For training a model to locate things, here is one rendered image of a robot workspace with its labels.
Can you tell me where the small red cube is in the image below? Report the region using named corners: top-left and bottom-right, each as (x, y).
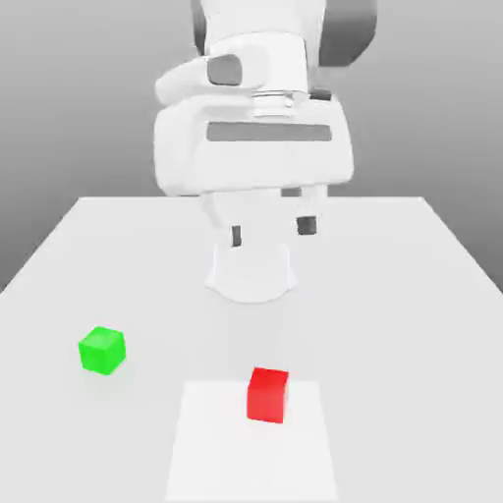
top-left (246, 366), bottom-right (291, 425)

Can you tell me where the small green cube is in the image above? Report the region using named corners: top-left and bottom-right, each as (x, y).
top-left (77, 325), bottom-right (128, 377)

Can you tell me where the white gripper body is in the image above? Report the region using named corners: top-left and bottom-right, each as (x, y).
top-left (151, 95), bottom-right (356, 198)

